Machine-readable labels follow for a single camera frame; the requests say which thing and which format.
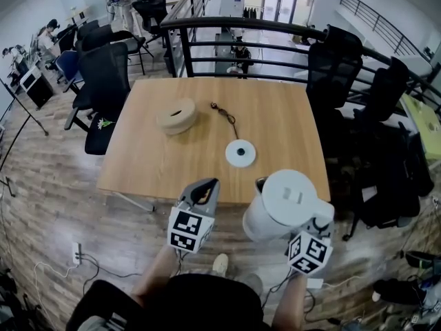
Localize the grey metal table leg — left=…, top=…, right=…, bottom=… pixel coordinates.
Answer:
left=112, top=190, right=156, bottom=214

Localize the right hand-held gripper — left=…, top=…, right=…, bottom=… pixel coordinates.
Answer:
left=285, top=217, right=336, bottom=277

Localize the black kettle base power cord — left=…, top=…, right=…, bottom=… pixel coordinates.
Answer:
left=209, top=101, right=243, bottom=141

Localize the white electric kettle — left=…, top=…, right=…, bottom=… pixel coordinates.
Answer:
left=242, top=169, right=336, bottom=243

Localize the green box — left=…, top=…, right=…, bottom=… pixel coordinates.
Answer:
left=400, top=93, right=441, bottom=162

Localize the white round kettle base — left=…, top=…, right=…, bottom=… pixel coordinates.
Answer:
left=225, top=139, right=257, bottom=168

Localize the black mesh office chair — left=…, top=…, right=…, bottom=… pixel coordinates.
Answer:
left=342, top=121, right=435, bottom=243
left=74, top=19, right=147, bottom=76
left=352, top=56, right=411, bottom=126
left=63, top=41, right=131, bottom=157
left=132, top=0, right=170, bottom=45
left=305, top=24, right=365, bottom=158

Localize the white floor cable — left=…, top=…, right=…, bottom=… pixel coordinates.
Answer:
left=33, top=261, right=79, bottom=310

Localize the person's beige shoe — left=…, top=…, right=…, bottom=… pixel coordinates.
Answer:
left=212, top=253, right=229, bottom=277

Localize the black metal railing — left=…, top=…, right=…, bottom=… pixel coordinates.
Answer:
left=159, top=16, right=441, bottom=117

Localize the person's black shirt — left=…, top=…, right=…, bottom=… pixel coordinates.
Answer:
left=65, top=273, right=263, bottom=331

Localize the black and white cabinet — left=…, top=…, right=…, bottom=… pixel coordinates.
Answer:
left=19, top=64, right=55, bottom=110

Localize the person's left forearm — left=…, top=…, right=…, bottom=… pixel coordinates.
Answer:
left=130, top=245, right=181, bottom=306

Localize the person's right forearm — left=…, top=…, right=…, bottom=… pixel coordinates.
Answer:
left=271, top=272, right=308, bottom=331

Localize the blue office chair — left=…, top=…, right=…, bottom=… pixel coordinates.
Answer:
left=54, top=50, right=85, bottom=93

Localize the black tripod stand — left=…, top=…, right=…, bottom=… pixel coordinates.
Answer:
left=0, top=77, right=50, bottom=172

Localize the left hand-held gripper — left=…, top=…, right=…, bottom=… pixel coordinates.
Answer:
left=167, top=177, right=221, bottom=254

